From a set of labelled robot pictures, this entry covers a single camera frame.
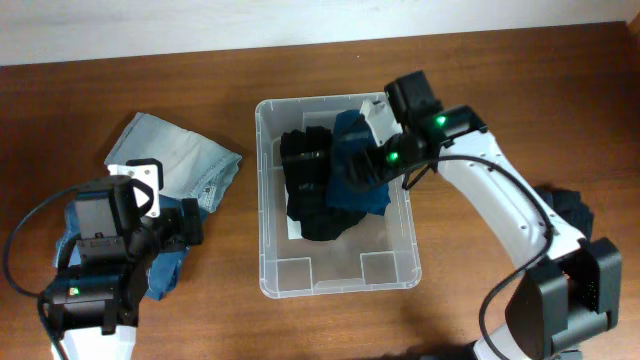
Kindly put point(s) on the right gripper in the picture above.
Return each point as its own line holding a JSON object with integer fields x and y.
{"x": 381, "y": 172}

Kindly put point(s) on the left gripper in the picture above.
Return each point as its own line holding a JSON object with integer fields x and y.
{"x": 181, "y": 232}

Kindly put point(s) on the medium blue jeans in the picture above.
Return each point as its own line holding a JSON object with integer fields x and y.
{"x": 165, "y": 265}

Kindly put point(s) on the blue shirt bundle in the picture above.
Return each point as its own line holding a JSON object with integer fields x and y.
{"x": 351, "y": 135}

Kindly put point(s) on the light blue jeans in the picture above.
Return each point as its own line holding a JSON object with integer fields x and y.
{"x": 193, "y": 165}

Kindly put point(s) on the black shirt bundle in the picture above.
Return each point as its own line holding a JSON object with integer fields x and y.
{"x": 306, "y": 161}

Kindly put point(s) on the dark green shirt bundle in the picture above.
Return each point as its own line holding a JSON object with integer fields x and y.
{"x": 569, "y": 205}

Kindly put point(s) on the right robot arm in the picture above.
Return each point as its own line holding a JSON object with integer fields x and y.
{"x": 567, "y": 287}

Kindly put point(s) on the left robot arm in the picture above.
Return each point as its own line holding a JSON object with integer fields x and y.
{"x": 91, "y": 308}

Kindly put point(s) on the clear plastic storage bin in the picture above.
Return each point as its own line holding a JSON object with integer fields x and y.
{"x": 379, "y": 253}

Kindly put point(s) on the white label in bin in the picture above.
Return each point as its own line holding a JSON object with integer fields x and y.
{"x": 293, "y": 229}

